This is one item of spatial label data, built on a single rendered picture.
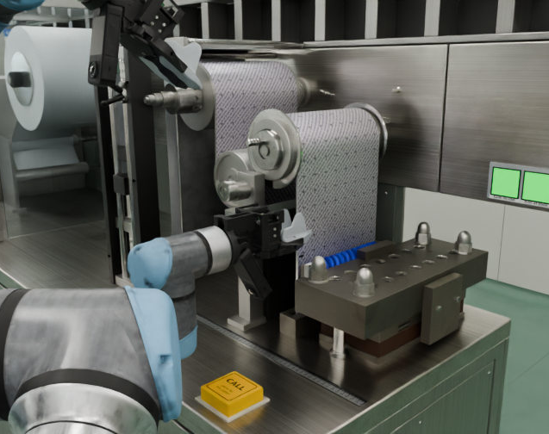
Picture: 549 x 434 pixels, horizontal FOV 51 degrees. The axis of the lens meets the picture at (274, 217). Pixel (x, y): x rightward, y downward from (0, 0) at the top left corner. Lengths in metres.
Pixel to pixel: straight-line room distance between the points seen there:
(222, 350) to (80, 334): 0.61
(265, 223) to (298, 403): 0.29
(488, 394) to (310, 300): 0.46
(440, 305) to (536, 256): 2.73
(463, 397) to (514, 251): 2.71
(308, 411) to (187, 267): 0.28
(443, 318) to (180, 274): 0.50
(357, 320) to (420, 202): 3.19
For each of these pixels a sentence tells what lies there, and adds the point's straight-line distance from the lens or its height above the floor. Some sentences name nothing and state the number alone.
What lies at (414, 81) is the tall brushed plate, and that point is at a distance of 1.26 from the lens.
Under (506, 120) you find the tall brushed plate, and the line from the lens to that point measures 1.16.
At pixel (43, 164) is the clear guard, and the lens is 1.90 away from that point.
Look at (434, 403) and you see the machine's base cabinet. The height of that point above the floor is 0.82.
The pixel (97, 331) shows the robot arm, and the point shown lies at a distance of 0.50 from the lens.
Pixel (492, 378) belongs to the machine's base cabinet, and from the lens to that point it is 1.30.
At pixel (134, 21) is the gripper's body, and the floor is 1.46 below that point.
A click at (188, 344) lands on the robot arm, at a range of 0.92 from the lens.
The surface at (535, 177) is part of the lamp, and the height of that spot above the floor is 1.20.
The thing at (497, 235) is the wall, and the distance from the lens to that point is 3.88.
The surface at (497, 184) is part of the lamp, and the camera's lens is 1.17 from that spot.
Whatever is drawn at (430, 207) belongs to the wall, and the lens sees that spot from 4.08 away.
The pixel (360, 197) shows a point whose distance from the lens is 1.19.
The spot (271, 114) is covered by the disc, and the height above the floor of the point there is 1.31.
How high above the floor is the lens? 1.40
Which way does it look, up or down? 15 degrees down
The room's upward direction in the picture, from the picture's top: straight up
